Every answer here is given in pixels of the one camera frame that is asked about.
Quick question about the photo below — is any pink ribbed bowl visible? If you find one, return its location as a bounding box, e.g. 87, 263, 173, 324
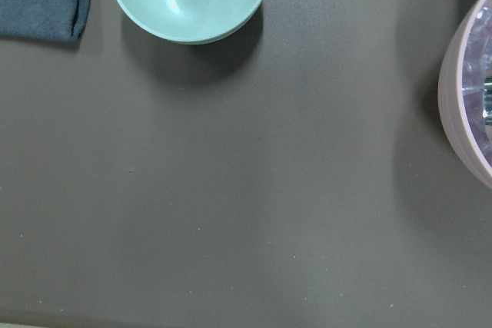
437, 0, 491, 187

